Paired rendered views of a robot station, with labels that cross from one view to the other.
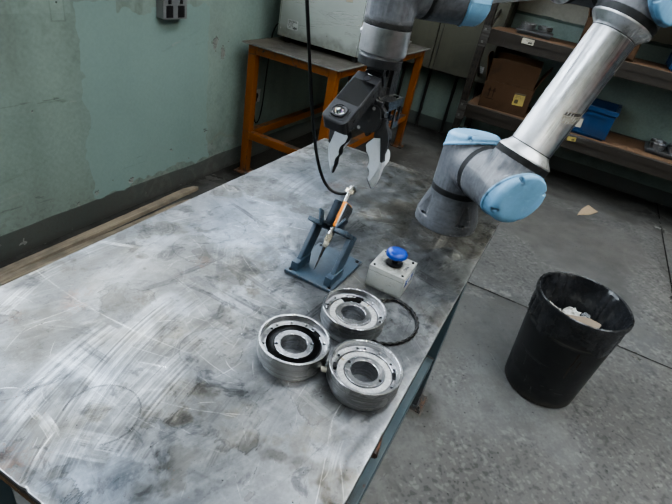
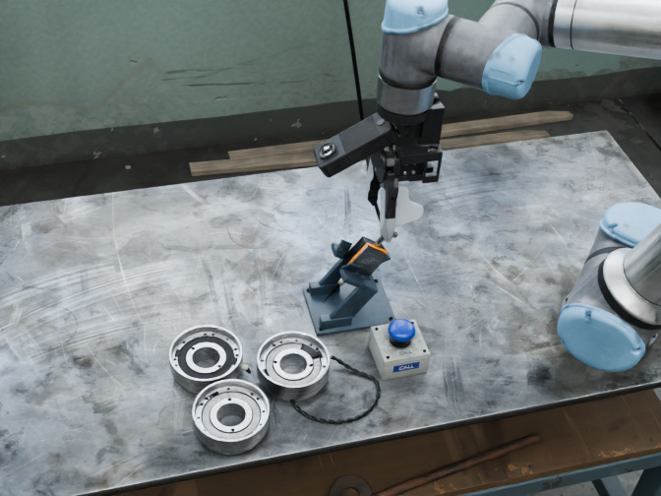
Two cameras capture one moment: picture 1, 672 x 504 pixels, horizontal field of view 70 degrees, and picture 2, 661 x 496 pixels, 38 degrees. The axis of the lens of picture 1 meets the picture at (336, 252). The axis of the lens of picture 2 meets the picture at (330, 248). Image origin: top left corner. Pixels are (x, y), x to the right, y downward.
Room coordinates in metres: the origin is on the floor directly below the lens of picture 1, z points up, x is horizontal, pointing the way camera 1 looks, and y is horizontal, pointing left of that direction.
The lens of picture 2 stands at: (0.09, -0.75, 1.89)
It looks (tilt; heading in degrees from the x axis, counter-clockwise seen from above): 43 degrees down; 50
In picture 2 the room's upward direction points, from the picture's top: 4 degrees clockwise
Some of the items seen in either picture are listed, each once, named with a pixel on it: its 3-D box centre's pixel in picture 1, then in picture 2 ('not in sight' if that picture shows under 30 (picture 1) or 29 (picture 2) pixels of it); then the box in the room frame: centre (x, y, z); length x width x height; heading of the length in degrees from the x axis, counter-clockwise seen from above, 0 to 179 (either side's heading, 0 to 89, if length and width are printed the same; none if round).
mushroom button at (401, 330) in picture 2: (394, 261); (400, 338); (0.76, -0.11, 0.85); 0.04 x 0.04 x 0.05
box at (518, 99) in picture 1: (512, 84); not in sight; (4.07, -1.09, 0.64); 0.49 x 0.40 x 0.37; 73
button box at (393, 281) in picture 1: (392, 271); (402, 348); (0.77, -0.11, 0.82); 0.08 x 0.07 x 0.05; 158
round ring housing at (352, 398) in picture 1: (363, 375); (231, 418); (0.49, -0.07, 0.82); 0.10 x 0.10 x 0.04
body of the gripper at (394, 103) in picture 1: (374, 93); (404, 138); (0.82, -0.01, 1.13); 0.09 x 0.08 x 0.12; 156
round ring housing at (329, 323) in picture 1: (352, 317); (293, 367); (0.62, -0.05, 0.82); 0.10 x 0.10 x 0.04
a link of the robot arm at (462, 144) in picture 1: (468, 159); (632, 255); (1.07, -0.25, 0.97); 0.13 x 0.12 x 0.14; 26
